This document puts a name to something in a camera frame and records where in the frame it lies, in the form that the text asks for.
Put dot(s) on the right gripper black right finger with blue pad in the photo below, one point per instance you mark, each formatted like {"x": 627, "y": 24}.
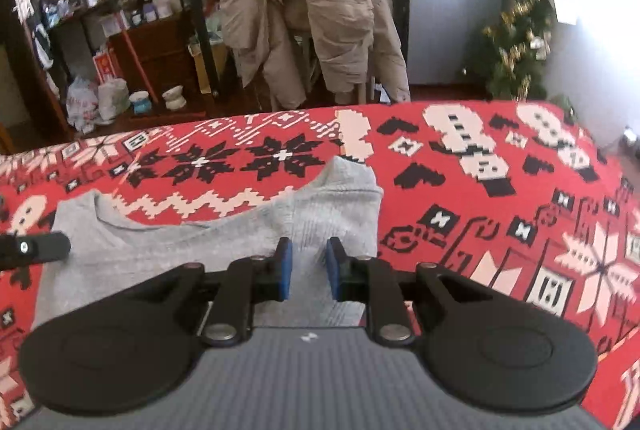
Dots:
{"x": 484, "y": 348}

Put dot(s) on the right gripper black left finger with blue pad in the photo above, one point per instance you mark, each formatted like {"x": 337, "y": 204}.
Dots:
{"x": 130, "y": 349}

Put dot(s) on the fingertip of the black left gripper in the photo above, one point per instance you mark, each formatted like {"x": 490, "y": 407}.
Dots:
{"x": 23, "y": 251}

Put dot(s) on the grey knitted sweater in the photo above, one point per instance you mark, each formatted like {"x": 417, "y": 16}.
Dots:
{"x": 109, "y": 252}

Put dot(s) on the white plastic bag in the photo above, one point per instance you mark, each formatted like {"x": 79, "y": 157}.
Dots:
{"x": 89, "y": 104}

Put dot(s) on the red patterned christmas blanket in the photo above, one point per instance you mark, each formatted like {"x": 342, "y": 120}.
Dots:
{"x": 513, "y": 196}

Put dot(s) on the blue ceramic pet bowl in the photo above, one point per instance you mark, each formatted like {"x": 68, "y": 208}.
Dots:
{"x": 140, "y": 102}

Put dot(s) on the red and white box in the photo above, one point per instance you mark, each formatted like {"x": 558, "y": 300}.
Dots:
{"x": 106, "y": 66}

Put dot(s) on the white ceramic pet bowl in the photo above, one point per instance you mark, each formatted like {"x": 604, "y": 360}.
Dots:
{"x": 174, "y": 99}

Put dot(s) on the dark wooden shelf unit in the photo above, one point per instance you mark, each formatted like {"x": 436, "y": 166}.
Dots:
{"x": 130, "y": 15}

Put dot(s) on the decorated christmas tree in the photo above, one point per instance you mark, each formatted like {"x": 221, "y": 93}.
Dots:
{"x": 507, "y": 57}

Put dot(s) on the beige jacket on chair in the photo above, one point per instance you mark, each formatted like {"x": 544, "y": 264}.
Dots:
{"x": 354, "y": 40}

